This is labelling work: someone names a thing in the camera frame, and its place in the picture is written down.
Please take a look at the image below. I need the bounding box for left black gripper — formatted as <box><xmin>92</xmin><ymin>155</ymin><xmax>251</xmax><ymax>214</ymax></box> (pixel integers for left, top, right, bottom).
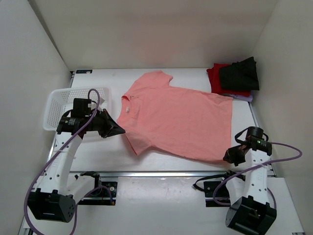
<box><xmin>87</xmin><ymin>105</ymin><xmax>126</xmax><ymax>135</ymax></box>

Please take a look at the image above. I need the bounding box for pink t shirt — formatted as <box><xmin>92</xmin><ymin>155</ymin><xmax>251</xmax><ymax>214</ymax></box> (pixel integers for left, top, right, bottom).
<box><xmin>117</xmin><ymin>70</ymin><xmax>233</xmax><ymax>163</ymax></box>

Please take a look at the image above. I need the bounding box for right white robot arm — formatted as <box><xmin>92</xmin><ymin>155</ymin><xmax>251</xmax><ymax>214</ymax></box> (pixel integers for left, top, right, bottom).
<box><xmin>193</xmin><ymin>126</ymin><xmax>277</xmax><ymax>235</ymax></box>

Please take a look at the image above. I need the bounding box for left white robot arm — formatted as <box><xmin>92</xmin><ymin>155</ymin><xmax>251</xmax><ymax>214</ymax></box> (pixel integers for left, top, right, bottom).
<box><xmin>26</xmin><ymin>98</ymin><xmax>125</xmax><ymax>223</ymax></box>

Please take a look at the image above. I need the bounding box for lavender folded t shirt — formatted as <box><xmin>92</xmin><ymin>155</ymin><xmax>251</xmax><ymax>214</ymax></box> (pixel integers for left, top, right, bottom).
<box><xmin>231</xmin><ymin>94</ymin><xmax>253</xmax><ymax>102</ymax></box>

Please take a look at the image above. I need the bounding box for white plastic basket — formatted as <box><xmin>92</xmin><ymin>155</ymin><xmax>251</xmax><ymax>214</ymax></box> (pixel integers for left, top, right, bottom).
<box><xmin>43</xmin><ymin>86</ymin><xmax>112</xmax><ymax>131</ymax></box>

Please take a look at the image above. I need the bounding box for black folded t shirt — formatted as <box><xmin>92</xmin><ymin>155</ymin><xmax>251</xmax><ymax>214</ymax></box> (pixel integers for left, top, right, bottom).
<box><xmin>219</xmin><ymin>57</ymin><xmax>260</xmax><ymax>92</ymax></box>

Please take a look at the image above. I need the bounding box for red folded t shirt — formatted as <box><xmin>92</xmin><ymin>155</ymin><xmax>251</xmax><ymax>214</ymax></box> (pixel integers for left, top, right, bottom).
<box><xmin>206</xmin><ymin>63</ymin><xmax>251</xmax><ymax>97</ymax></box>

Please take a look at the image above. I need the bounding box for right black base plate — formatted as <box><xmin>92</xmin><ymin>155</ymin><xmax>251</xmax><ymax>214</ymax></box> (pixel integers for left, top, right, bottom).
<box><xmin>204</xmin><ymin>180</ymin><xmax>235</xmax><ymax>208</ymax></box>

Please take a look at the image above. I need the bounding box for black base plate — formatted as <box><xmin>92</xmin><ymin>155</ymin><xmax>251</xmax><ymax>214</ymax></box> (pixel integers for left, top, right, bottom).
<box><xmin>204</xmin><ymin>180</ymin><xmax>235</xmax><ymax>208</ymax></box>
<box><xmin>79</xmin><ymin>177</ymin><xmax>118</xmax><ymax>206</ymax></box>

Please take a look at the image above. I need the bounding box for aluminium rail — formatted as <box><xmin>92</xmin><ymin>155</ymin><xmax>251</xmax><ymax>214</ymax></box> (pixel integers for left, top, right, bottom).
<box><xmin>45</xmin><ymin>170</ymin><xmax>278</xmax><ymax>179</ymax></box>

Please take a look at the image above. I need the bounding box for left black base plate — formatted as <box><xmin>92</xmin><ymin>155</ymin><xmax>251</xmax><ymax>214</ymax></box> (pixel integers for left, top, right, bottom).
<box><xmin>79</xmin><ymin>177</ymin><xmax>118</xmax><ymax>206</ymax></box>

